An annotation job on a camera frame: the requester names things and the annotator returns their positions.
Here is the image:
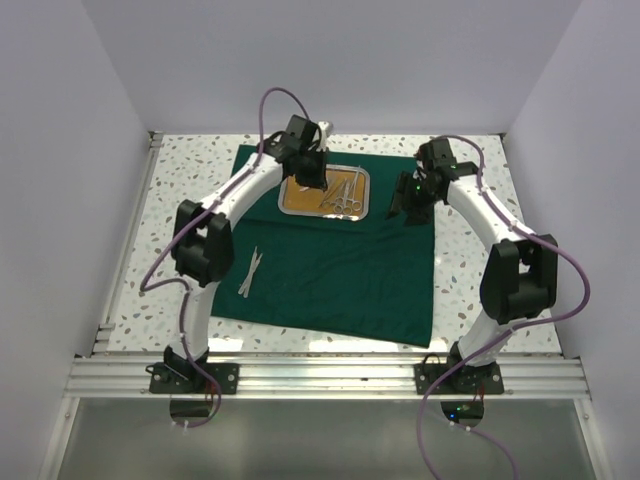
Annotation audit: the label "dark green surgical cloth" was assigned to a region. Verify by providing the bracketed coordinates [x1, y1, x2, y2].
[211, 153, 435, 347]

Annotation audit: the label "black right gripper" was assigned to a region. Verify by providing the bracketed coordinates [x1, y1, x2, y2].
[386, 171, 441, 227]

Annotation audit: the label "black mounting plate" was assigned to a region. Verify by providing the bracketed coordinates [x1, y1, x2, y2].
[145, 362, 240, 395]
[413, 362, 505, 395]

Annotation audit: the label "yellow tray liner mat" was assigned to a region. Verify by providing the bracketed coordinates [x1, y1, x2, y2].
[283, 168, 366, 215]

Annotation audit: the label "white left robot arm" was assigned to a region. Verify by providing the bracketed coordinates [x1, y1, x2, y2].
[154, 115, 333, 393]

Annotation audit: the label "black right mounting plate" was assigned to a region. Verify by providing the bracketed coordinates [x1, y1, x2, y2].
[413, 362, 505, 395]

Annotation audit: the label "steel instrument tray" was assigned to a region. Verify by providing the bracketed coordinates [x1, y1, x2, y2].
[276, 162, 371, 222]

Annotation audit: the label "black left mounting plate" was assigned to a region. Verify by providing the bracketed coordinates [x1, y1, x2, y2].
[145, 362, 240, 395]

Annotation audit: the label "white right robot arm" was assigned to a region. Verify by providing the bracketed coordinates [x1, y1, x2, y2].
[387, 136, 558, 393]

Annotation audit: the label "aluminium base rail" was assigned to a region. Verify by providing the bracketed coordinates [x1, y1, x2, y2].
[63, 353, 590, 400]

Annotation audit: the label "steel surgical scissors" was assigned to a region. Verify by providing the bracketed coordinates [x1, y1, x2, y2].
[319, 179, 350, 214]

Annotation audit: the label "steel hemostat clamp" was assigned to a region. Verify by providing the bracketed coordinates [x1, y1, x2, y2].
[334, 168, 362, 215]

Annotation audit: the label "steel scalpel handle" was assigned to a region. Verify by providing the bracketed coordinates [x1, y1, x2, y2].
[243, 247, 260, 298]
[238, 266, 255, 298]
[238, 252, 262, 298]

